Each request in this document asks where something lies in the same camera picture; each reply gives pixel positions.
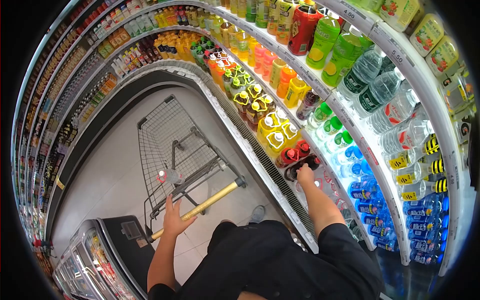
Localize dark soda bottle red cap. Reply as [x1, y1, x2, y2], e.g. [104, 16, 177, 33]
[284, 154, 322, 182]

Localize person's body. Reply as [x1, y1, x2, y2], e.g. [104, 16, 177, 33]
[147, 220, 384, 300]

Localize glass top chest freezer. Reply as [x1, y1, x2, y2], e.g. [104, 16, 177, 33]
[52, 215, 157, 300]

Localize wire shopping cart yellow handle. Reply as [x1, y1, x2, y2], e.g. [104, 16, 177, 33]
[137, 94, 247, 244]

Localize clear water bottle red label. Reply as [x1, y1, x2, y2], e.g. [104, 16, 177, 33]
[156, 169, 185, 185]

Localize full shop shelf of drinks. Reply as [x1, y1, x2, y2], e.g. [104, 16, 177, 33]
[86, 0, 478, 278]

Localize person's legs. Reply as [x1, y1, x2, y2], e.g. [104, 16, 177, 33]
[207, 205, 286, 259]

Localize person's left fingers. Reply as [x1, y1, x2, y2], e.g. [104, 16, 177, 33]
[164, 194, 182, 218]

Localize person's left hand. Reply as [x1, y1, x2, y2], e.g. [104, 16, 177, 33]
[163, 194, 198, 239]

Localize full shop shelf of packets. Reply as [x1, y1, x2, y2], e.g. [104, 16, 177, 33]
[11, 0, 125, 280]

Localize person's right hand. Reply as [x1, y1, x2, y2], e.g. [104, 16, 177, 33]
[296, 163, 316, 188]

